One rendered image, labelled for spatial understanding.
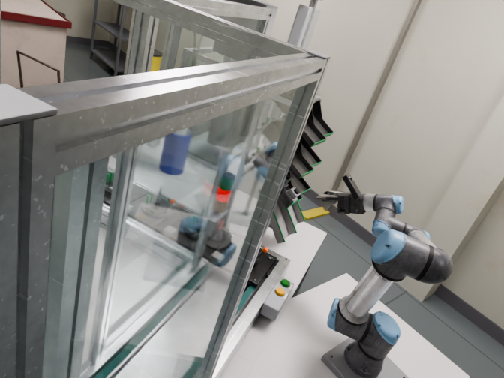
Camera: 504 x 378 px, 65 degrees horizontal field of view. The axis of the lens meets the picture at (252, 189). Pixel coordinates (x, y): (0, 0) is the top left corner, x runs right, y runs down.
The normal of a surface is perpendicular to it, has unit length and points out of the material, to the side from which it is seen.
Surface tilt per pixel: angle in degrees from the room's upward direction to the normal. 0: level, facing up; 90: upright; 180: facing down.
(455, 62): 90
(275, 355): 0
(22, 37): 90
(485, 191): 90
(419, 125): 90
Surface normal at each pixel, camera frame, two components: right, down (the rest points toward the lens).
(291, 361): 0.28, -0.85
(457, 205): -0.73, 0.12
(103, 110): 0.87, 0.42
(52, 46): 0.62, 0.52
